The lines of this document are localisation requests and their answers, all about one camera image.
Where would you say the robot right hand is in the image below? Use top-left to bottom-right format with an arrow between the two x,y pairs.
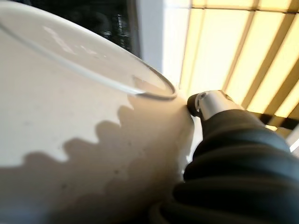
161,90 -> 299,224

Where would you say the black wire dishwasher rack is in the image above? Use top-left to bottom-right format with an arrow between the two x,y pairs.
30,0 -> 143,56

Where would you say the beige deep ceramic plate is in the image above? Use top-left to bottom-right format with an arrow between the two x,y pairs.
0,0 -> 202,224

